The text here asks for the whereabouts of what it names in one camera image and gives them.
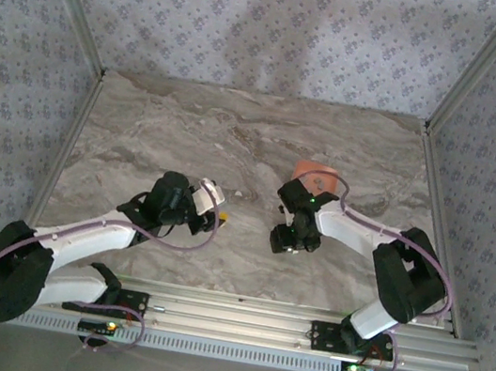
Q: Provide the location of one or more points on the silver bolt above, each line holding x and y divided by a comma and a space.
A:
158, 309

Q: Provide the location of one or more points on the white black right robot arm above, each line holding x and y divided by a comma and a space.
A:
346, 226

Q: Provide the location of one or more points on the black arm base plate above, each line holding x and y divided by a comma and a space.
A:
133, 302
323, 336

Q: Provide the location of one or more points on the aluminium corner post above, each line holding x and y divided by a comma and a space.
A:
78, 7
477, 67

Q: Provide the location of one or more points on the long aluminium mounting rail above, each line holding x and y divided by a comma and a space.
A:
231, 316

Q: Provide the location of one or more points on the aluminium table side rail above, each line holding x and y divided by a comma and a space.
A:
72, 142
438, 212

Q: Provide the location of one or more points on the orange plastic tray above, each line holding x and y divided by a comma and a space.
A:
308, 169

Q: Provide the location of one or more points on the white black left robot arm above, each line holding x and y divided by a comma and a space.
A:
91, 238

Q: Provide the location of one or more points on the small circuit board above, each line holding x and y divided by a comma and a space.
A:
357, 370
96, 326

